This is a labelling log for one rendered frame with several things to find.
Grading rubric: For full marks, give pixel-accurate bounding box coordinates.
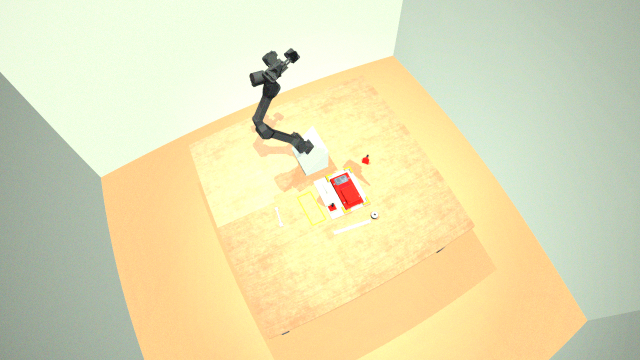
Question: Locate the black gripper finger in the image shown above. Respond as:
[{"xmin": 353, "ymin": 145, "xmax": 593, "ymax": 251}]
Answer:
[
  {"xmin": 266, "ymin": 64, "xmax": 283, "ymax": 81},
  {"xmin": 286, "ymin": 49, "xmax": 299, "ymax": 62}
]

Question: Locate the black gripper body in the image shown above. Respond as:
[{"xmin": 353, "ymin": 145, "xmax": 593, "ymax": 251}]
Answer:
[{"xmin": 262, "ymin": 50, "xmax": 295, "ymax": 84}]

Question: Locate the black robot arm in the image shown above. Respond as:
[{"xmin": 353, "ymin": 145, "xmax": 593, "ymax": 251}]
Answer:
[{"xmin": 249, "ymin": 50, "xmax": 314, "ymax": 155}]

